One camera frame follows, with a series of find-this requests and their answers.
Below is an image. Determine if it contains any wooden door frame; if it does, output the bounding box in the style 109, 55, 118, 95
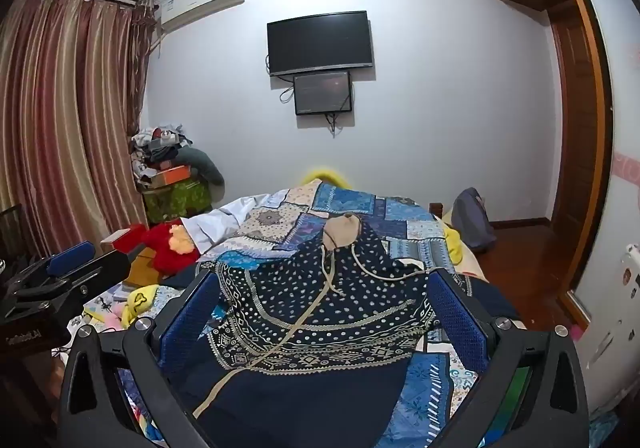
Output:
547, 0, 613, 329

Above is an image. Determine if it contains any navy patterned garment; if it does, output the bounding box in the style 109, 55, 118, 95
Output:
165, 213, 521, 448

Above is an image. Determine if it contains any white cloth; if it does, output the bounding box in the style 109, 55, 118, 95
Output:
182, 195, 296, 254

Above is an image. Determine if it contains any orange box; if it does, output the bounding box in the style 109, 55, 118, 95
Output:
150, 165, 193, 189

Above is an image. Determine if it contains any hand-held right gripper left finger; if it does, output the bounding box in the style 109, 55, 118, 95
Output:
57, 270, 223, 448

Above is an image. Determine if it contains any red plush toy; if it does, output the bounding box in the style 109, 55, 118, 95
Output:
125, 223, 201, 281

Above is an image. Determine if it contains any pile of clothes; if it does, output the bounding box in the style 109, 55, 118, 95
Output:
131, 125, 226, 189

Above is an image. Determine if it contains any striped brown curtain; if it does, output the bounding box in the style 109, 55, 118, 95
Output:
0, 0, 161, 259

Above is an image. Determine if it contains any grey backpack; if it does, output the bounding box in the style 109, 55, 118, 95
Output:
452, 187, 497, 254

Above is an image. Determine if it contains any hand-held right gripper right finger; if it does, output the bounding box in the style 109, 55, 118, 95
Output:
425, 268, 593, 448

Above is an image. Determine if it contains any yellow plush toy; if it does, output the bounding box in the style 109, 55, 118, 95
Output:
122, 285, 161, 329

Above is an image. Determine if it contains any white air conditioner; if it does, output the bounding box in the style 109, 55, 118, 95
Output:
154, 0, 247, 34

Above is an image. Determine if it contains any white cabinet with stickers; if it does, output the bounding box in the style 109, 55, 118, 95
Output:
575, 243, 640, 419

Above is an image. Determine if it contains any green printed box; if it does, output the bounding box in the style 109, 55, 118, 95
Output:
142, 178, 213, 225

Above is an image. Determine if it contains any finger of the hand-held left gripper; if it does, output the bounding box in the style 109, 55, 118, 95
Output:
2, 241, 97, 290
7, 250, 132, 316

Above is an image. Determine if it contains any black wall television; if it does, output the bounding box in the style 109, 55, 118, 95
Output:
266, 10, 375, 78

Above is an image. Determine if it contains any yellow cushion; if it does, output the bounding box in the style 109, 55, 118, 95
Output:
300, 167, 353, 189

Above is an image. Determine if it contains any small black wall monitor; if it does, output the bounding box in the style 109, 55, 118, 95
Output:
293, 70, 355, 116

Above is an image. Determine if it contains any blue patchwork blanket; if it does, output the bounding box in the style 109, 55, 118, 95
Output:
120, 178, 486, 448

